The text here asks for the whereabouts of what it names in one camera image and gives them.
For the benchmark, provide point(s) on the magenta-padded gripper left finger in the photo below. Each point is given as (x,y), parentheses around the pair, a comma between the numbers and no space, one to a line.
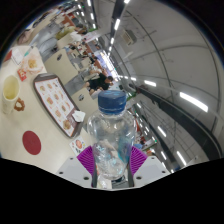
(85,160)

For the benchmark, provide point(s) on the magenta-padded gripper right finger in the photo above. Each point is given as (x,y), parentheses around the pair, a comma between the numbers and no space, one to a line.
(138,160)

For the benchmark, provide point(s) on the clear blue-capped water bottle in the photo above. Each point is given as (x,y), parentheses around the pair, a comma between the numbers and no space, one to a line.
(111,133)

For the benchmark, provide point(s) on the white crumpled napkin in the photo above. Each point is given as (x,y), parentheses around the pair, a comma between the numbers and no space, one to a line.
(79,116)

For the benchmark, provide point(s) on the flat round red coaster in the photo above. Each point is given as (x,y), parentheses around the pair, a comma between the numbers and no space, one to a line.
(31,142)

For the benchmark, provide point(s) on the beige chair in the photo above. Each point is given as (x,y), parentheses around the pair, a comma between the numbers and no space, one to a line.
(83,100)
(61,66)

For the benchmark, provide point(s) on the dark food tray with liner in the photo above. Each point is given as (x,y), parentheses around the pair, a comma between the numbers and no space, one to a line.
(55,100)

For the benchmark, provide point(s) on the person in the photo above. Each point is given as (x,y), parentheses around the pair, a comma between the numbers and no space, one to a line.
(65,32)
(100,83)

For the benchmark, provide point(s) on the group of ceiling lights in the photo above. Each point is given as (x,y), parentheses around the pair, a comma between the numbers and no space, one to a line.
(193,101)

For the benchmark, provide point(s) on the small red sauce packet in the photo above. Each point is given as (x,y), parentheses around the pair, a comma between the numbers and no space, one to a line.
(22,74)

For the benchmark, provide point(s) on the clear food wrapper with fries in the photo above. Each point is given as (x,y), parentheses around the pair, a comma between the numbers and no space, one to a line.
(32,65)

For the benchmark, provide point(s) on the ceiling air conditioner unit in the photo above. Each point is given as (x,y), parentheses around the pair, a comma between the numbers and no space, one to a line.
(129,37)

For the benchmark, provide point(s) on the white printed card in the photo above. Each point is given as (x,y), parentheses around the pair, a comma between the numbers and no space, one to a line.
(17,56)

